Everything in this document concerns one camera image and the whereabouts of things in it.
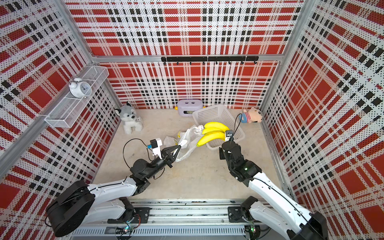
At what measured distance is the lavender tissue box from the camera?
3.71ft

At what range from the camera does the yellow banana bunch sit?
2.36 feet

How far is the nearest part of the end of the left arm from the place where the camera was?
0.66m

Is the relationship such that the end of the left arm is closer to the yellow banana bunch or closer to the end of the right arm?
the yellow banana bunch

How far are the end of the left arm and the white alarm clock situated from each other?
46 centimetres

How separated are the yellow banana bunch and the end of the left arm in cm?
11

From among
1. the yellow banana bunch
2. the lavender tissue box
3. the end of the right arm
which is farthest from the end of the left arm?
the lavender tissue box

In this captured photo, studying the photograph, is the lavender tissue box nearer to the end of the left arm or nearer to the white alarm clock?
the end of the left arm

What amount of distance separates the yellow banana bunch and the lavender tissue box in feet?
1.19

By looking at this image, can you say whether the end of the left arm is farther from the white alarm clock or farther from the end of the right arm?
the white alarm clock
